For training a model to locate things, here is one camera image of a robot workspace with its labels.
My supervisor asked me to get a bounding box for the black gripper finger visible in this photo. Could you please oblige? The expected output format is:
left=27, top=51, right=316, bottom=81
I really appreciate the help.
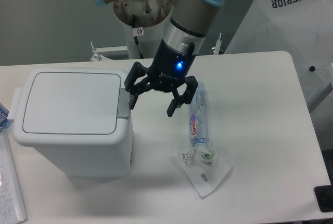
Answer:
left=166, top=76, right=198, bottom=117
left=124, top=61, right=152, bottom=109

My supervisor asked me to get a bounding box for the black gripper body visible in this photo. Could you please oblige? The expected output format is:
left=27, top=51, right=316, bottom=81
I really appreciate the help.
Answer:
left=145, top=40, right=197, bottom=94

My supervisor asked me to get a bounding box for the white push-top trash can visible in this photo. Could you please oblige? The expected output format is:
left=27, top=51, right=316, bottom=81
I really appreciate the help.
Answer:
left=8, top=67, right=134, bottom=178

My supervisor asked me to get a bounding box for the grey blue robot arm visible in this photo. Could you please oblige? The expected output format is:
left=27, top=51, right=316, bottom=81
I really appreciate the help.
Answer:
left=94, top=0, right=225, bottom=116

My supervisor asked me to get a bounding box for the clear plastic water bottle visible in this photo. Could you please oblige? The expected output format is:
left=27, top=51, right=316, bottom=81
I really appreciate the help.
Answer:
left=189, top=81, right=209, bottom=146

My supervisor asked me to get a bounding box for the crumpled clear plastic wrapper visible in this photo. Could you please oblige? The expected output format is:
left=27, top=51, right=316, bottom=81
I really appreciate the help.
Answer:
left=176, top=146, right=233, bottom=198

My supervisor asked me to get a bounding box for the white superior umbrella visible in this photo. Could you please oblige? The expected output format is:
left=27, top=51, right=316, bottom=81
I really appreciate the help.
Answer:
left=225, top=0, right=332, bottom=102

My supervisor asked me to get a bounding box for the blue white box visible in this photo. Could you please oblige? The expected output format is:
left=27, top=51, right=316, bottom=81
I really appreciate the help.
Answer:
left=0, top=103, right=10, bottom=131

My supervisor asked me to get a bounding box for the black device at edge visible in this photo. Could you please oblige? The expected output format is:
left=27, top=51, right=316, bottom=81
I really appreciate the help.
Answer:
left=314, top=185, right=332, bottom=213

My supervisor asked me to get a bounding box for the white metal base frame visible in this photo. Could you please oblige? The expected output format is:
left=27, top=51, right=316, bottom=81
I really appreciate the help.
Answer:
left=89, top=32, right=224, bottom=62

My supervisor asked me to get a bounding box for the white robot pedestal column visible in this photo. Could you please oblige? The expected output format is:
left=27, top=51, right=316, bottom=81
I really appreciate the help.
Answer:
left=113, top=0, right=172, bottom=59

